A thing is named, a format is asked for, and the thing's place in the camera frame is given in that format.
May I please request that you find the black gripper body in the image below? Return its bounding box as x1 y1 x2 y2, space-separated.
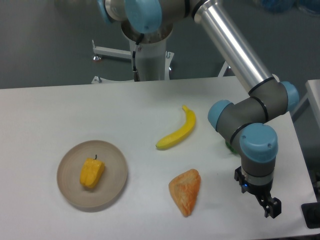
234 166 274 200

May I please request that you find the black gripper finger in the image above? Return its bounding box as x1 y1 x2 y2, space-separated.
255 194 267 212
263 197 282 218

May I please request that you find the yellow bell pepper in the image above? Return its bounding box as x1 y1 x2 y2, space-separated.
79 158 105 189

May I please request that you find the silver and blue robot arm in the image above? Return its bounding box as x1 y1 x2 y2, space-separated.
97 0 299 218

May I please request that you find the green bell pepper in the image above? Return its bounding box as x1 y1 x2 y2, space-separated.
225 141 238 154

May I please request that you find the beige round plate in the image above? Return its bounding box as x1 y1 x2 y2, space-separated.
56 140 128 212

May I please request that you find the black device at table edge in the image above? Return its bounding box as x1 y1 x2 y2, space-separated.
301 202 320 229

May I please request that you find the orange triangular pastry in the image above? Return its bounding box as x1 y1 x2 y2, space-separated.
168 169 201 217

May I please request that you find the white side table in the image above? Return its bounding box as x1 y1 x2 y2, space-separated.
290 79 320 125

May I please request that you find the yellow banana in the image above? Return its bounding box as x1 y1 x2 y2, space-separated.
155 105 197 150

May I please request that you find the blue plastic bag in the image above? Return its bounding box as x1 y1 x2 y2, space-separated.
256 0 320 17

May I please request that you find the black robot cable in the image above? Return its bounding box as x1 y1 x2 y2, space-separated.
132 33 145 82

